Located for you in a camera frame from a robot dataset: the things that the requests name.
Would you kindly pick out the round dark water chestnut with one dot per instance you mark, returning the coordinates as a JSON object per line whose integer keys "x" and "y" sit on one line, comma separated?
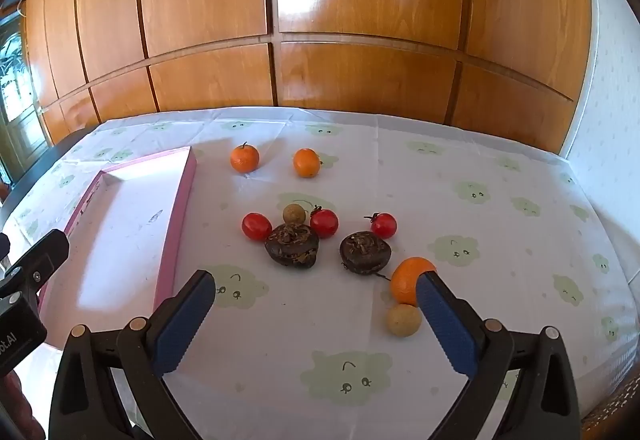
{"x": 365, "y": 254}

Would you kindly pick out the dark glass door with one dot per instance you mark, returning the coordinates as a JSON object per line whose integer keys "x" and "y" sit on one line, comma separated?
{"x": 15, "y": 84}

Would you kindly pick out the red cherry tomato with stem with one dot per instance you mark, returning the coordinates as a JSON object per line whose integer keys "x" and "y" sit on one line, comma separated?
{"x": 324, "y": 223}
{"x": 384, "y": 225}

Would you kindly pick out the tan longan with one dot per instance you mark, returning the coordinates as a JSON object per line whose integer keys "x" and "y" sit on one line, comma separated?
{"x": 403, "y": 320}
{"x": 294, "y": 214}

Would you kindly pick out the white cloud-print tablecloth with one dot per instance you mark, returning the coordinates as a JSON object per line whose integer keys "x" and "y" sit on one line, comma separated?
{"x": 320, "y": 310}

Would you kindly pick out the stemless red cherry tomato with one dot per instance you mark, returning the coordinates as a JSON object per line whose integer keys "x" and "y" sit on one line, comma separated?
{"x": 256, "y": 226}

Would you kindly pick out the tangerine with stem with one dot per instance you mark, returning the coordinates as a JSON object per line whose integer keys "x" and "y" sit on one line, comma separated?
{"x": 245, "y": 158}

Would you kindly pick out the smooth orange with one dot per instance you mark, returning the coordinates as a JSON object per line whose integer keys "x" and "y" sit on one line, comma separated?
{"x": 405, "y": 282}
{"x": 306, "y": 163}

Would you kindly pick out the lumpy dark water chestnut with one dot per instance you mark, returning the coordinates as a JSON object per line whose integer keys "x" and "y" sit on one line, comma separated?
{"x": 292, "y": 250}

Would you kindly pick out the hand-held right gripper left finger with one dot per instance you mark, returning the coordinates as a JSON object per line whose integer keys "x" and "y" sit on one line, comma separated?
{"x": 185, "y": 325}

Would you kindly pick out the pink shallow tray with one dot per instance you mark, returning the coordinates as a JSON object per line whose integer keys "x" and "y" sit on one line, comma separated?
{"x": 130, "y": 230}

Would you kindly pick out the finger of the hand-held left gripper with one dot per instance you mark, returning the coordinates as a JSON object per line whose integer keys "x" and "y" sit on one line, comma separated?
{"x": 42, "y": 252}

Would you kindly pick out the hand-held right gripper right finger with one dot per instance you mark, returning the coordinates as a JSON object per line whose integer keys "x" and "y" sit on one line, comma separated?
{"x": 445, "y": 325}

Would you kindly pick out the person's left hand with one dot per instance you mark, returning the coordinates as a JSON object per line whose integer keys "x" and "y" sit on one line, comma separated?
{"x": 20, "y": 412}

